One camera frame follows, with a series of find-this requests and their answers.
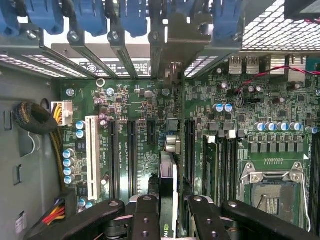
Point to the short black expansion slot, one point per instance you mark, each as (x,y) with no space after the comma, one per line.
(152,132)

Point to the silver USB port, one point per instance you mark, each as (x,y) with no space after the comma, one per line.
(236,65)
(252,65)

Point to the open black PC case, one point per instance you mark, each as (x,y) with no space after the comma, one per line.
(25,82)

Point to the green motherboard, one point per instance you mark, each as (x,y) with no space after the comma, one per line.
(135,107)

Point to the CPU socket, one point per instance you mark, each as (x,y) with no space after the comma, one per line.
(275,200)

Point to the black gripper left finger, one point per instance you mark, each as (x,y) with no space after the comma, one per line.
(147,220)

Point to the black RAM slot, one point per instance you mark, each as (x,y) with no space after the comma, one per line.
(233,175)
(222,175)
(315,175)

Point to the silver rear port block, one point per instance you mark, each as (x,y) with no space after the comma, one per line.
(297,75)
(277,62)

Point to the long black expansion slot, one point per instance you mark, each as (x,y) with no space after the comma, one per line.
(190,150)
(132,160)
(113,160)

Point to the white power connector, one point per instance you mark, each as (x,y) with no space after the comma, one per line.
(65,112)

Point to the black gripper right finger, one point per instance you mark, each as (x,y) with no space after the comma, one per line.
(207,220)

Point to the metal locking lever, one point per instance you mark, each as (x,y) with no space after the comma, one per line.
(305,200)

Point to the white PCI expansion slot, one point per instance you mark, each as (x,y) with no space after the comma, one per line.
(93,155)

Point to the blue slot retaining clip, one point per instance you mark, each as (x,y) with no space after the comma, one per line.
(133,17)
(7,17)
(227,20)
(91,17)
(45,15)

